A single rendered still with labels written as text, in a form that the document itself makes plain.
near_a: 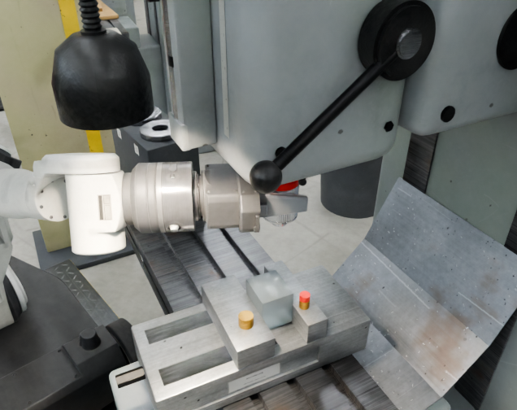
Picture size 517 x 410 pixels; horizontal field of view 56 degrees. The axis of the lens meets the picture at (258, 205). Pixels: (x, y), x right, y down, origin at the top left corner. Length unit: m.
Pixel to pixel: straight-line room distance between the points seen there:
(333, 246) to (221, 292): 1.83
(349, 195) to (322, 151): 2.22
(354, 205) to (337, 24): 2.32
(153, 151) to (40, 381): 0.62
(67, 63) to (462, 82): 0.38
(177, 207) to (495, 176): 0.51
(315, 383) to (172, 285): 0.34
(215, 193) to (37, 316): 1.02
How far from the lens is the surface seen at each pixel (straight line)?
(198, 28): 0.48
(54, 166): 0.64
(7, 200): 0.74
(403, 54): 0.47
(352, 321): 0.80
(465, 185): 0.90
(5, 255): 1.20
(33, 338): 1.46
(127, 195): 0.59
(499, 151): 0.84
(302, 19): 0.43
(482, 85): 0.58
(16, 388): 1.34
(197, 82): 0.49
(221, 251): 1.03
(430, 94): 0.54
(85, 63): 0.37
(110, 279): 2.45
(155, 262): 1.02
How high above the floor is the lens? 1.57
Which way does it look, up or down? 33 degrees down
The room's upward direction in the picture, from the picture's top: straight up
